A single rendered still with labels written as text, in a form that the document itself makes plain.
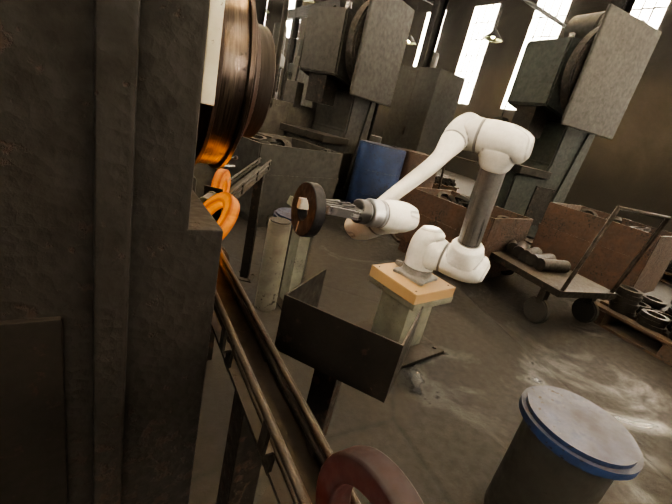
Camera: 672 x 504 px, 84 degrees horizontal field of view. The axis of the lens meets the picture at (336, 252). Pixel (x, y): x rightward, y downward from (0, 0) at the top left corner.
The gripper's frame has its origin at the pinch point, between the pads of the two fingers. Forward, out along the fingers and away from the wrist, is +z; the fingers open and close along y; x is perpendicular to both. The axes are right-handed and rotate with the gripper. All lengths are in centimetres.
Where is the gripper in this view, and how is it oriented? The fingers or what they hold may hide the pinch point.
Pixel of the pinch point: (309, 204)
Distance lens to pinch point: 105.3
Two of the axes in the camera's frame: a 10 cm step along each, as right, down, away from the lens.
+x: 2.7, -9.1, -3.1
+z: -8.2, -0.5, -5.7
